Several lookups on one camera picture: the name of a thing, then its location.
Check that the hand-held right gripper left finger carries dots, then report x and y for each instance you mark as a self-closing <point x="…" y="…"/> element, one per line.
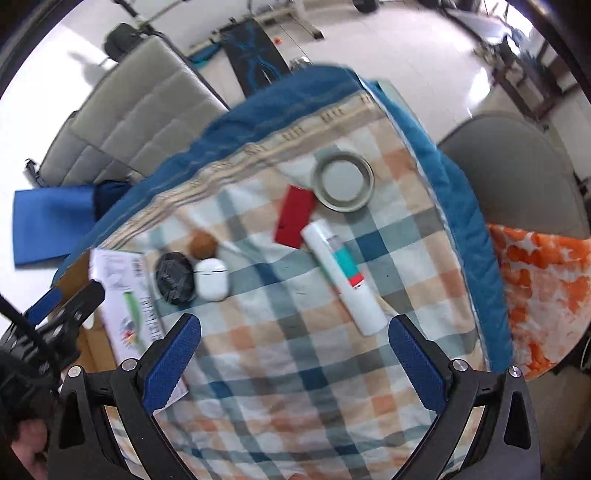
<point x="173" y="360"/>

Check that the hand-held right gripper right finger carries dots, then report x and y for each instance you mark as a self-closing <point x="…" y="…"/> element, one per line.
<point x="415" y="364"/>

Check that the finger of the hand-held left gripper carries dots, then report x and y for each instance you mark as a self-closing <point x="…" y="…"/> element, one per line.
<point x="81" y="302"/>
<point x="44" y="304"/>

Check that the cardboard box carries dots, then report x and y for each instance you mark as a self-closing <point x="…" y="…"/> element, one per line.
<point x="99" y="346"/>

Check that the white tube with teal label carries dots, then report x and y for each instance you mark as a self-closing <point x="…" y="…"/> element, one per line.
<point x="364" y="304"/>

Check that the black round jar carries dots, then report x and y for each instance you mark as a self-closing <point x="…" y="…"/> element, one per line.
<point x="173" y="277"/>

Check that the white earbuds case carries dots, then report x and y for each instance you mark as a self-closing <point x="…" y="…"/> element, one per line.
<point x="211" y="281"/>

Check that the brown walnut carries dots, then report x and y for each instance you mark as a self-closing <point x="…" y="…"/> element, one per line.
<point x="202" y="244"/>

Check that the red box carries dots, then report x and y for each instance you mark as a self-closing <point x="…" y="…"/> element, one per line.
<point x="293" y="217"/>

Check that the round silver tin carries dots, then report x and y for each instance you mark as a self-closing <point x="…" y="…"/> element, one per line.
<point x="344" y="181"/>

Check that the person's left hand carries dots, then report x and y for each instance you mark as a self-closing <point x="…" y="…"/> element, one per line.
<point x="28" y="443"/>

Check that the blue foam mat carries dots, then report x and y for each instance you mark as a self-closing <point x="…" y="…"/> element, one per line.
<point x="51" y="221"/>

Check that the plaid blanket with blue border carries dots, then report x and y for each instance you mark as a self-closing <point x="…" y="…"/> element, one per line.
<point x="295" y="369"/>

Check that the orange and white cloth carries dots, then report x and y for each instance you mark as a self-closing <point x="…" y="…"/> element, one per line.
<point x="545" y="295"/>

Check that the grey padded chair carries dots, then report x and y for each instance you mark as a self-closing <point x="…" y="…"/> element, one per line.
<point x="134" y="110"/>

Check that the grey round chair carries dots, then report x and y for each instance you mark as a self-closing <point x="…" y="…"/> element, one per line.
<point x="508" y="175"/>

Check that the black bag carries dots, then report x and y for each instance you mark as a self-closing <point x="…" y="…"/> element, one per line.
<point x="122" y="40"/>

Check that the black mat with blue pattern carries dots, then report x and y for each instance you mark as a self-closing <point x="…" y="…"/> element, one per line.
<point x="254" y="50"/>

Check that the dark wooden shelf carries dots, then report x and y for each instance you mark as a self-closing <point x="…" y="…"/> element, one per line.
<point x="521" y="74"/>

